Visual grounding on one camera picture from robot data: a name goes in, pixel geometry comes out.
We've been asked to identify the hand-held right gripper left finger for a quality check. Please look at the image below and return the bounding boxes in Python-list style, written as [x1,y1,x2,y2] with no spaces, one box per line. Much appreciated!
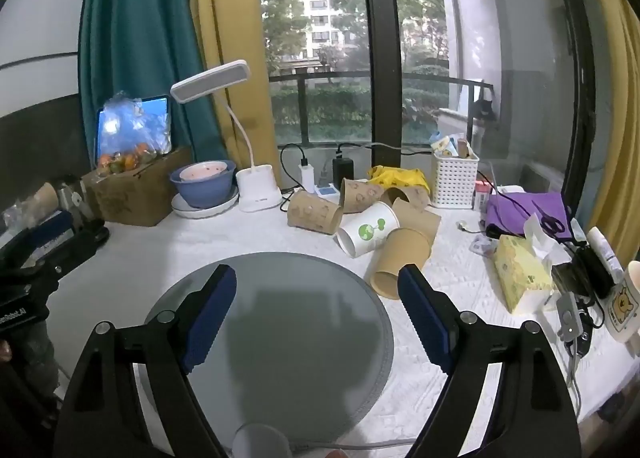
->
[52,264,237,458]

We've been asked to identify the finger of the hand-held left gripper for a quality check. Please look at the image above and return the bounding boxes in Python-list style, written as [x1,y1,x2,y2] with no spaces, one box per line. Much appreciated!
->
[42,219,111,286]
[22,210,76,259]

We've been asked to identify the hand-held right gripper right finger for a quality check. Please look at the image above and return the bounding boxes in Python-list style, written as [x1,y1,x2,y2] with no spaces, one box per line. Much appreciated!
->
[398,264,583,458]

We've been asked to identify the tall brown paper cup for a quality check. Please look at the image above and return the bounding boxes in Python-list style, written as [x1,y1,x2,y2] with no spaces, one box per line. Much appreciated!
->
[369,228,433,300]

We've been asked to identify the plain brown paper cup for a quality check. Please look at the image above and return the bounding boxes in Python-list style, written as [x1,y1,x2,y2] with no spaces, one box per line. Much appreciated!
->
[392,198,443,245]

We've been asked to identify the white paper cup green print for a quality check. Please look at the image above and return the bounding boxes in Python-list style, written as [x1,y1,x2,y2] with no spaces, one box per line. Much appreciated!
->
[335,201,401,259]

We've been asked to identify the brown printed paper cup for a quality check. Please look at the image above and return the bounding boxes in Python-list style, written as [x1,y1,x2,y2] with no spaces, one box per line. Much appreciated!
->
[287,190,345,236]
[339,178,385,215]
[382,185,431,211]

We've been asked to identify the cardboard box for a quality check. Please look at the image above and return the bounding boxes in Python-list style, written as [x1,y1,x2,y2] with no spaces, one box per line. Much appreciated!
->
[81,147,194,228]

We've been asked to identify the grey round mat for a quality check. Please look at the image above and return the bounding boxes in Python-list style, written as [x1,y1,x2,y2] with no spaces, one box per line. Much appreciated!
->
[144,251,396,450]

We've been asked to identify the small printed packet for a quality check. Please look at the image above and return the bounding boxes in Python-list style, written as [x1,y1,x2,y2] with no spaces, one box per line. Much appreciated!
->
[469,233,499,257]

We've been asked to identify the yellow tissue box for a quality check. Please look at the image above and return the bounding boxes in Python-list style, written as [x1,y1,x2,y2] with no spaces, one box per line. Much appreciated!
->
[493,213,572,315]

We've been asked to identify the plastic bag of oranges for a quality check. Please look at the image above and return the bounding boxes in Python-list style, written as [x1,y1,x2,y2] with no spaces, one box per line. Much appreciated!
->
[96,92,174,177]

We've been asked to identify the white plate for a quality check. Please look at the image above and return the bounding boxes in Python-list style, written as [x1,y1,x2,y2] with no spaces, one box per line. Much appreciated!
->
[171,185,240,219]

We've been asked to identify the blue bowl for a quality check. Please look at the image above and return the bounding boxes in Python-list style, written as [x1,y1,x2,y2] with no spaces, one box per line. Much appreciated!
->
[169,160,237,209]

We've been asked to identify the small red white box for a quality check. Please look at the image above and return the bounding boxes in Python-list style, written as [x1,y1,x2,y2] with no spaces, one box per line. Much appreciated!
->
[473,181,494,212]

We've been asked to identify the white desk lamp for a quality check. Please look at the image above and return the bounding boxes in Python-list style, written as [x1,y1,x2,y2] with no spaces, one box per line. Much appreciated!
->
[170,60,284,213]

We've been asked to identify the white plastic basket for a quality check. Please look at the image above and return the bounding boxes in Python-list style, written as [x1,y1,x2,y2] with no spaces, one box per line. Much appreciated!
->
[430,135,480,210]

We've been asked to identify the pink bowl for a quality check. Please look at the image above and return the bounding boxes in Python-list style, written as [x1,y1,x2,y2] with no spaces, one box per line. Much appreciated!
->
[179,163,229,183]

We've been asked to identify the purple cloth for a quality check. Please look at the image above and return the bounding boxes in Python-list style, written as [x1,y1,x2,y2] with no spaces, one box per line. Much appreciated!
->
[485,191,573,241]

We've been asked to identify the yellow plastic bag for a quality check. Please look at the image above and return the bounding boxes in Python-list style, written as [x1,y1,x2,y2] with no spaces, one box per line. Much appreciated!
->
[368,165,432,195]

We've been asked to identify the black scissors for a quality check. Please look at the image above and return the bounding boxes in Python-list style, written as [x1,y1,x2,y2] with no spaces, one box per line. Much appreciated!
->
[531,202,567,239]

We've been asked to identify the black pouch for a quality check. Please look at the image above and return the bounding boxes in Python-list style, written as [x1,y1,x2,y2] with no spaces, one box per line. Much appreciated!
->
[550,243,617,299]

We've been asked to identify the black power adapter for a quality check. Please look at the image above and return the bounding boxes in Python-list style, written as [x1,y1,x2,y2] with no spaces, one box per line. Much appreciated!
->
[332,155,355,189]

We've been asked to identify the white tube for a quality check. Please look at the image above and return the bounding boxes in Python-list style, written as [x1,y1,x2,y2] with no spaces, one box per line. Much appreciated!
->
[585,226,626,285]

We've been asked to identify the white bear mug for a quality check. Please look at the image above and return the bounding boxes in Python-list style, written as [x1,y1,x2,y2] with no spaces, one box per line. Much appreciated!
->
[605,260,640,345]

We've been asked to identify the teal curtain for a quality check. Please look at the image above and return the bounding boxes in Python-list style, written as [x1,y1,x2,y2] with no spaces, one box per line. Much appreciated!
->
[77,0,231,179]

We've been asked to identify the yellow curtain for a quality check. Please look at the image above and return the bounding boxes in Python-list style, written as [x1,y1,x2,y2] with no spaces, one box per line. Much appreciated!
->
[570,0,640,266]
[189,0,283,189]

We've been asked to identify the balcony railing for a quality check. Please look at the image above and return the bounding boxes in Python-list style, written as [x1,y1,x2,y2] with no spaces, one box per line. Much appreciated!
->
[269,70,496,146]

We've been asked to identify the grey cable remote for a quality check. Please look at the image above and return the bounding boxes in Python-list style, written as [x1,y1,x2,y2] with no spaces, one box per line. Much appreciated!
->
[555,292,582,345]

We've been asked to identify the black cable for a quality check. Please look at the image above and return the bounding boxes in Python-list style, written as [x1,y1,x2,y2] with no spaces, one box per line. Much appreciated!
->
[279,142,321,199]

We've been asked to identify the black window frame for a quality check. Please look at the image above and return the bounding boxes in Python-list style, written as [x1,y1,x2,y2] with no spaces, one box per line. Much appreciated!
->
[359,0,407,179]

